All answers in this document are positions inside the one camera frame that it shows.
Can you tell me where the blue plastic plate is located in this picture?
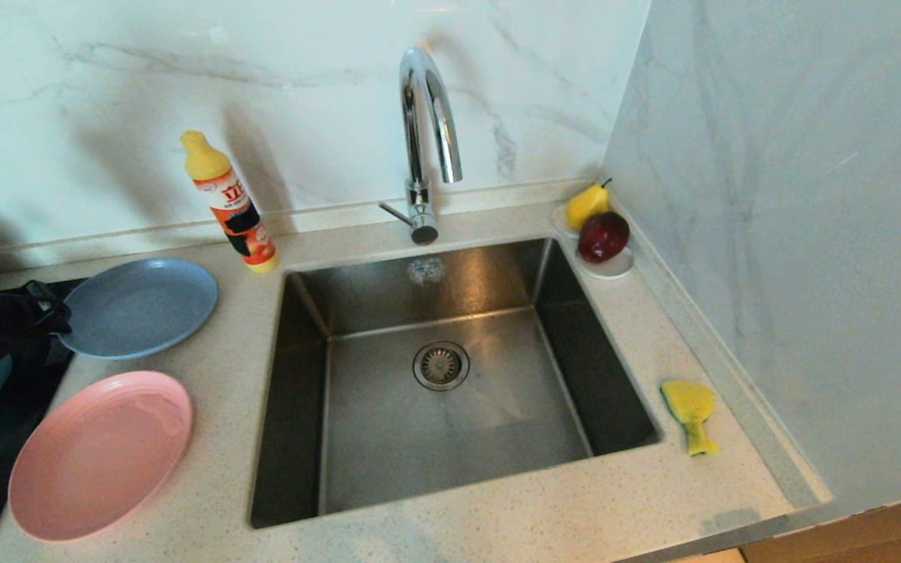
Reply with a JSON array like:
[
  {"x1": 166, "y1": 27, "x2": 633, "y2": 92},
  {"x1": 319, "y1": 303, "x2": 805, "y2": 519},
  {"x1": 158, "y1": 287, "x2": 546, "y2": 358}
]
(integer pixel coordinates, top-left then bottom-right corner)
[{"x1": 58, "y1": 258, "x2": 219, "y2": 360}]

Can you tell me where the pink plastic plate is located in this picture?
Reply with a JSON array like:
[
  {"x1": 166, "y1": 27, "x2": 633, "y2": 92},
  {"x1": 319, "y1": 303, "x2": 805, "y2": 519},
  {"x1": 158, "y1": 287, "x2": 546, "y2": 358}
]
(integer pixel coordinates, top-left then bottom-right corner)
[{"x1": 9, "y1": 371, "x2": 194, "y2": 543}]

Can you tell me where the yellow-capped orange dish soap bottle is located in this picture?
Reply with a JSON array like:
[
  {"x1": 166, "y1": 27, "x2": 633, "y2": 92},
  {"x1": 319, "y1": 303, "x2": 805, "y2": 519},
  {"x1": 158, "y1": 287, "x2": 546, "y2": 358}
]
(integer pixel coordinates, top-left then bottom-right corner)
[{"x1": 180, "y1": 130, "x2": 279, "y2": 273}]

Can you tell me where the chrome gooseneck faucet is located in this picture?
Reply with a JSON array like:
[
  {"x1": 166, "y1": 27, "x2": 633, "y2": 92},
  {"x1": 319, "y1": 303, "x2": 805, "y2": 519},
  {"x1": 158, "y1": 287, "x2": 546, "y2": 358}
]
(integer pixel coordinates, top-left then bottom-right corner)
[{"x1": 377, "y1": 45, "x2": 464, "y2": 246}]

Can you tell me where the yellow green sponge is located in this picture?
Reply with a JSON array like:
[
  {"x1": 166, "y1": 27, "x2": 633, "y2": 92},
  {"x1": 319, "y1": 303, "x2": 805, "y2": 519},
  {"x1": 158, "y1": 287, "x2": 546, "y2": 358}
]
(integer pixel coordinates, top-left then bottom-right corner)
[{"x1": 660, "y1": 380, "x2": 720, "y2": 457}]

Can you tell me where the stainless steel sink basin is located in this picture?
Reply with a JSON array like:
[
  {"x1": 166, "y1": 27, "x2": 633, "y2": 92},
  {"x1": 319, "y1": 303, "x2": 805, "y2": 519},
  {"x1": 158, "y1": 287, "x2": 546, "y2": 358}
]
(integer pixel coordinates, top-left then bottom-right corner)
[{"x1": 249, "y1": 237, "x2": 663, "y2": 529}]

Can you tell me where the small white saucer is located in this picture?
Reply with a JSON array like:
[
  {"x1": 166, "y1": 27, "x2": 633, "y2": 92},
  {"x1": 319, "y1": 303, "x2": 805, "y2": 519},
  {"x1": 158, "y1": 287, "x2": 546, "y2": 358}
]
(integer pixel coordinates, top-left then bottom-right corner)
[
  {"x1": 550, "y1": 203, "x2": 580, "y2": 238},
  {"x1": 576, "y1": 246, "x2": 636, "y2": 281}
]

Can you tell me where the yellow pear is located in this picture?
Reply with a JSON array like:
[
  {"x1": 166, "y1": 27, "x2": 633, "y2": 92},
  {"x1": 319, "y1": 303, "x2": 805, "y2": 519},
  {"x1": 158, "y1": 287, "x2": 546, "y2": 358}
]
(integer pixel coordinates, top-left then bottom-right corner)
[{"x1": 565, "y1": 178, "x2": 613, "y2": 231}]

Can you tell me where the dark red apple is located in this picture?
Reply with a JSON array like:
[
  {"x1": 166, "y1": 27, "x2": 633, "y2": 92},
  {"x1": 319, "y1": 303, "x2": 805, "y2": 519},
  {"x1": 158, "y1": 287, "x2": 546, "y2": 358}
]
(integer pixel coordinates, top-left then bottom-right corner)
[{"x1": 578, "y1": 210, "x2": 631, "y2": 264}]

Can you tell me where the wooden cabinet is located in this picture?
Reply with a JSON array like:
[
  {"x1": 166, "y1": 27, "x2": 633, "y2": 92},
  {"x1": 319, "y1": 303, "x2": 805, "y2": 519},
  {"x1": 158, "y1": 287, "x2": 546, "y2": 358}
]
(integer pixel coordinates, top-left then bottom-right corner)
[{"x1": 740, "y1": 485, "x2": 901, "y2": 563}]

